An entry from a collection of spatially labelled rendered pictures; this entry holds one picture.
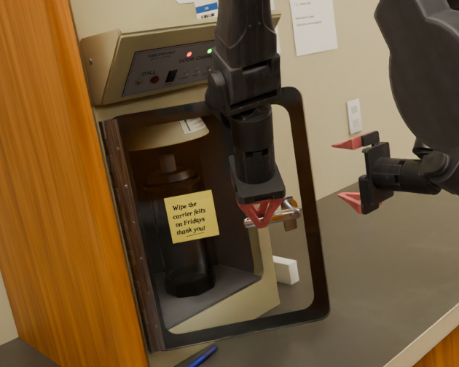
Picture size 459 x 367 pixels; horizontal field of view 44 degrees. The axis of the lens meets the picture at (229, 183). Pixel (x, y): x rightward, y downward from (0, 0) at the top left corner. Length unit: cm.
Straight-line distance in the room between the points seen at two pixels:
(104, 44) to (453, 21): 58
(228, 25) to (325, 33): 129
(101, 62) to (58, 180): 18
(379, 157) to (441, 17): 72
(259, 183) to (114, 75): 26
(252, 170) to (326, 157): 117
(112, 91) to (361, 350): 58
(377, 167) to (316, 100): 91
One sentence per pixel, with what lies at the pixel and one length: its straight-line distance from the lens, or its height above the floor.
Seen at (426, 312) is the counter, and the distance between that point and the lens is 112.
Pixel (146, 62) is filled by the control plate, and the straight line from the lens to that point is 85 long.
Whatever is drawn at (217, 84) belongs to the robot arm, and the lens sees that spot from 70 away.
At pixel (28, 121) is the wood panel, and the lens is 91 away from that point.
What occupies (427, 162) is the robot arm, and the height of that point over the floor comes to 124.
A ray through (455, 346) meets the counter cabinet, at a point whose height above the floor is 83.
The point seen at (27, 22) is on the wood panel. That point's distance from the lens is 84.
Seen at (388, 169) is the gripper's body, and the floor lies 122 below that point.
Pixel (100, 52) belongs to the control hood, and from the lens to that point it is 84.
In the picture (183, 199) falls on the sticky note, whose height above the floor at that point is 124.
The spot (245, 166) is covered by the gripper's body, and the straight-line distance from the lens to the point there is 77.
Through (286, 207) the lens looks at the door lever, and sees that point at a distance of 91.
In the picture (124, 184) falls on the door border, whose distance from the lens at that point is 89.
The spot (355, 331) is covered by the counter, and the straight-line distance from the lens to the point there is 106.
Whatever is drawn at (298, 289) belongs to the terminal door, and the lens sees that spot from 97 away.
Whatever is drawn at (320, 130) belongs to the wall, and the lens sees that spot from 191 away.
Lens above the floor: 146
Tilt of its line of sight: 13 degrees down
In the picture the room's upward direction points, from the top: 10 degrees counter-clockwise
